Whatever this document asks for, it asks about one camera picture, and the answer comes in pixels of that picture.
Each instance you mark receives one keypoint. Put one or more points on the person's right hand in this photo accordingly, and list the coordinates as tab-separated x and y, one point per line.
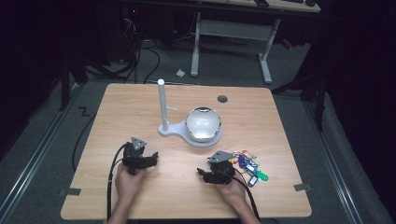
233	193

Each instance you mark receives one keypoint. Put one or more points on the bunch of colourful key tags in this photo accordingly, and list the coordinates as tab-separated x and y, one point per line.
249	165

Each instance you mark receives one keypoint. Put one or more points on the dark metal stand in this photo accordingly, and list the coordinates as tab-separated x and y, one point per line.
64	84
319	102

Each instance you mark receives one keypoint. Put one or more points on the person's left hand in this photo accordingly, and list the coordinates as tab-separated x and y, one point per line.
127	185

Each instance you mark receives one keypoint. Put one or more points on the white-legged desk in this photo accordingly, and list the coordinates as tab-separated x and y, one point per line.
233	29

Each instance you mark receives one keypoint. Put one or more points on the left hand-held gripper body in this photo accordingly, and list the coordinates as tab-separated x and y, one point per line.
132	157

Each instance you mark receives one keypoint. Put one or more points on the white bowl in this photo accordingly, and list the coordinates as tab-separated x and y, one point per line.
203	124

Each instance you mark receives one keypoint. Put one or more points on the grey tape strip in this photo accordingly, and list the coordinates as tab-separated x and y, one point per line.
302	187
73	192

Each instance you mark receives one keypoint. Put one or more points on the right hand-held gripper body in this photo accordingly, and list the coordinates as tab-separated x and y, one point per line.
222	171

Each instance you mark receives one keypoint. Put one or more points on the metal floor rail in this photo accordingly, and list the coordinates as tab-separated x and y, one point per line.
37	149
333	161

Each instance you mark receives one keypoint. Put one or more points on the crumpled white paper scrap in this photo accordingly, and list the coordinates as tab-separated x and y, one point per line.
180	73

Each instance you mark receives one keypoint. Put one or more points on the white stand with pole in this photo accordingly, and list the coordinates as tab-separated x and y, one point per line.
163	105

